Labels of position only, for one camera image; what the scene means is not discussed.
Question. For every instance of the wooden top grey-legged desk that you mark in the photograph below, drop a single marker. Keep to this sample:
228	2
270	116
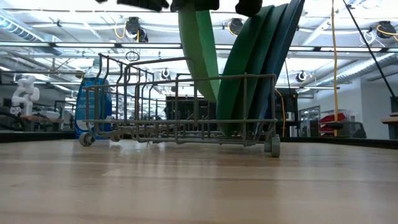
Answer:
390	119

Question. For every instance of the black equipment cabinet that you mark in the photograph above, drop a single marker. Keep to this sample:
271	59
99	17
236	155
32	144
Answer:
186	107

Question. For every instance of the black aluminium table frame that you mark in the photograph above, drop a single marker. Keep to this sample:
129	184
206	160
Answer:
31	136

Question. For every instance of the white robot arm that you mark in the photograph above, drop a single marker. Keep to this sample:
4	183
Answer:
26	93

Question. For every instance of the blue dish soap bottle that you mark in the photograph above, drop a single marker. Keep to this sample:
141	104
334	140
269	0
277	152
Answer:
91	102

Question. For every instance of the teal plate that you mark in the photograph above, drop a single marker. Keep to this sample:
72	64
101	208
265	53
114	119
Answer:
239	62

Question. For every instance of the silver ventilation duct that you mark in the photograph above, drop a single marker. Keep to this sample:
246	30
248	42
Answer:
357	68
18	28

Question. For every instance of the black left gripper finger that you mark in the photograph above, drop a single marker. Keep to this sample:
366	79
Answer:
143	3
248	7

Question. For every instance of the light green plate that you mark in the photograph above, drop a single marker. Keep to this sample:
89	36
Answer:
199	56

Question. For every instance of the red plastic storage bin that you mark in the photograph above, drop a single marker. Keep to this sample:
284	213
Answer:
332	119

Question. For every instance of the blue plate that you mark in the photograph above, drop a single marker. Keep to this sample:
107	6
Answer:
286	40

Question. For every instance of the long ceiling light strip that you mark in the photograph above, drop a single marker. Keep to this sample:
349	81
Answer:
93	45

